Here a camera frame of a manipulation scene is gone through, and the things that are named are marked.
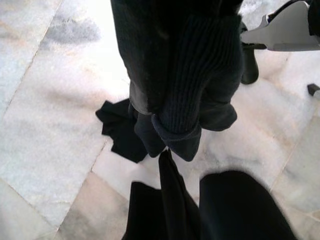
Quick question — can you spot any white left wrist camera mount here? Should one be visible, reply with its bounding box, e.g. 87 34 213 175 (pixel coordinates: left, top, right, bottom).
241 0 320 52

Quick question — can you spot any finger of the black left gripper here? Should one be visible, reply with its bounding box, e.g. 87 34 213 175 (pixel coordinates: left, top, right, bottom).
240 42 260 85

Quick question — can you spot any black garment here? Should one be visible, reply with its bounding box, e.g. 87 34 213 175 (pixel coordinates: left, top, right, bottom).
95 99 302 240

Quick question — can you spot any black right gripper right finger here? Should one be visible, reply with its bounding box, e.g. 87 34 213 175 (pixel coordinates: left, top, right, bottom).
151 0 245 161

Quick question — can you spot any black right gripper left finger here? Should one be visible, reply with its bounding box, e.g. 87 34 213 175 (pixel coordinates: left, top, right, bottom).
111 0 173 158

